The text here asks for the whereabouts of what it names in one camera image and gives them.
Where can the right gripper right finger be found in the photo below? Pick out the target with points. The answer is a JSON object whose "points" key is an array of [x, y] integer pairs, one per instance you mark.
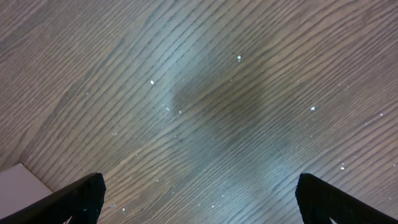
{"points": [[320, 202]]}

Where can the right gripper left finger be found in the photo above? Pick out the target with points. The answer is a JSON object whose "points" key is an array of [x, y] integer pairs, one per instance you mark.
{"points": [[78, 203]]}

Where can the white open cardboard box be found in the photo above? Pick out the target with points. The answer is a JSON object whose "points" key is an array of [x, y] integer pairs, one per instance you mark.
{"points": [[19, 189]]}

